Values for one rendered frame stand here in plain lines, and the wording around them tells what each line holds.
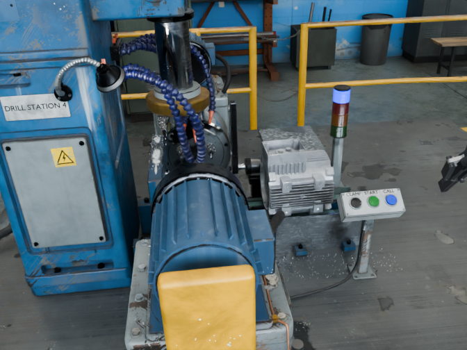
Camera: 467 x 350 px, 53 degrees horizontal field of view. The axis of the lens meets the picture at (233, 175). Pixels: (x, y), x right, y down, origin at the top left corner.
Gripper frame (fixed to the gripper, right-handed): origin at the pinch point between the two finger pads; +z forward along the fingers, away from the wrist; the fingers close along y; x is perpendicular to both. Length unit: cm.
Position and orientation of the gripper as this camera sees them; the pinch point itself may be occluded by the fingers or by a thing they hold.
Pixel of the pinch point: (447, 181)
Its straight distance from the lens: 132.2
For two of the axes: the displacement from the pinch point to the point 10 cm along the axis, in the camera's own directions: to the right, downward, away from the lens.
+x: 1.1, 9.0, -4.1
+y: -9.9, 0.8, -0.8
